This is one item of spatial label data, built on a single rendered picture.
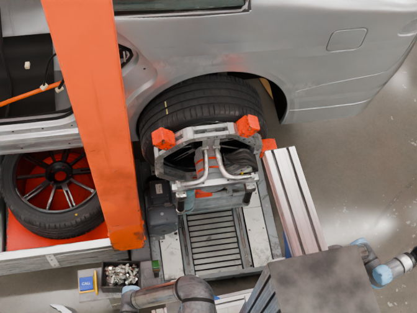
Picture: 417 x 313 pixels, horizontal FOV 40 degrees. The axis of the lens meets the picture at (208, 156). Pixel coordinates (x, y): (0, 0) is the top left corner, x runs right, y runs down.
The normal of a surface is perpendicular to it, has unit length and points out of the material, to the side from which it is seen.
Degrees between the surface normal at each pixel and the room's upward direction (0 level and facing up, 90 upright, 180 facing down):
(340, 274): 0
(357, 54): 90
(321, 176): 0
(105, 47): 90
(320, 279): 0
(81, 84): 90
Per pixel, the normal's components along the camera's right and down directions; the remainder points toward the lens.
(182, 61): 0.16, 0.88
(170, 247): 0.06, -0.45
